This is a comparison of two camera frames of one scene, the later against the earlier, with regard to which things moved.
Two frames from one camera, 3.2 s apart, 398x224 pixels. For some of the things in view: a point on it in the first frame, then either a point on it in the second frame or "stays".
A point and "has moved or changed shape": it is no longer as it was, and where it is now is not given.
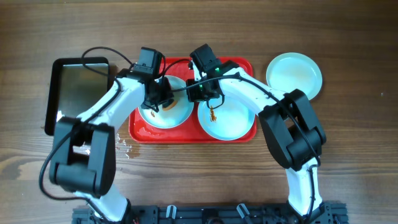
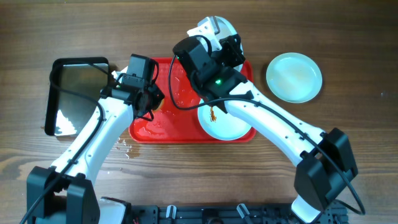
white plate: (166, 119) → (223, 29)
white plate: (291, 71) stays
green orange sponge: (169, 104) has moved or changed shape
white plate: (234, 119) stays
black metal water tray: (73, 86) stays
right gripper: (205, 94) → (232, 51)
